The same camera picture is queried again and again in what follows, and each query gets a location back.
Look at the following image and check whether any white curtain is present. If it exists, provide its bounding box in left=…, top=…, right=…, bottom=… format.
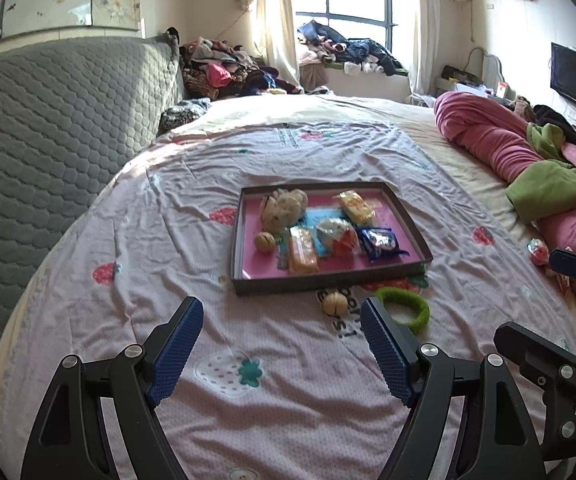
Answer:
left=253, top=0, right=301, bottom=88
left=408, top=0, right=443, bottom=98

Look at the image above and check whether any small red white packet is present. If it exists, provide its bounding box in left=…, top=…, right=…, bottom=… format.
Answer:
left=528, top=238, right=551, bottom=266

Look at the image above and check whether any blue cookie packet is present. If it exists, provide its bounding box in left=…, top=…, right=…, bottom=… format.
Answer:
left=358, top=227, right=409, bottom=262

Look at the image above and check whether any pink quilt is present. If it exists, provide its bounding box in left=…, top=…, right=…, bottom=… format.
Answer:
left=434, top=91, right=576, bottom=328

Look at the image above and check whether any green cloth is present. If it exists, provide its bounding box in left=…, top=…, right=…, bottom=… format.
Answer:
left=506, top=122, right=576, bottom=223

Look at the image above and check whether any dark shallow box pink inside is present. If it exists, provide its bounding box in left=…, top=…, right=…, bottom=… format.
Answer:
left=231, top=181, right=431, bottom=297

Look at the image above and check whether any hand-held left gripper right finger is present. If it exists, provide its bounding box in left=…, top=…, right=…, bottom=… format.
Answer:
left=360, top=296, right=548, bottom=480

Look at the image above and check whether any white framed mirror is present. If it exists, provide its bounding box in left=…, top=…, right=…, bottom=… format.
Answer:
left=480, top=47, right=506, bottom=93

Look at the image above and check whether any green fuzzy ring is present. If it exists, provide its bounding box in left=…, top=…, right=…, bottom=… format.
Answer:
left=373, top=286, right=431, bottom=333

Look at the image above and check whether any pile of dark clothes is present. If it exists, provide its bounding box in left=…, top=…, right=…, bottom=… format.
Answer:
left=297, top=20, right=409, bottom=77

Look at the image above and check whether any dark patterned cloth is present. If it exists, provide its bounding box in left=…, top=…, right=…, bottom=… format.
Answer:
left=159, top=98, right=212, bottom=133

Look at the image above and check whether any beige plush toy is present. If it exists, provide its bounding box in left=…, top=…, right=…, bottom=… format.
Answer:
left=260, top=188, right=309, bottom=233

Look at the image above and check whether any pile of mixed clothes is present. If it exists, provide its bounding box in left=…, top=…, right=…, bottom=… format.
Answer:
left=180, top=36, right=303, bottom=101

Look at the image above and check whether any grey quilted headboard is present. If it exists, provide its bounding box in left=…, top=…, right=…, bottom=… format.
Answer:
left=0, top=35, right=186, bottom=411

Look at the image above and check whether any white pink round snack packet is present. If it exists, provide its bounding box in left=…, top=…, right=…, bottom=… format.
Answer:
left=315, top=217, right=359, bottom=256

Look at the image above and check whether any orange cracker packet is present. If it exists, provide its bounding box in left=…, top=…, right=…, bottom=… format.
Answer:
left=288, top=226, right=319, bottom=275

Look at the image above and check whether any yellow snack packet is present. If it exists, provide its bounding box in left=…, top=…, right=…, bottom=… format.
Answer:
left=337, top=190, right=376, bottom=226

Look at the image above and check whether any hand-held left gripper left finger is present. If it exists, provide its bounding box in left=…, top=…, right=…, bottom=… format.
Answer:
left=20, top=296, right=205, bottom=480

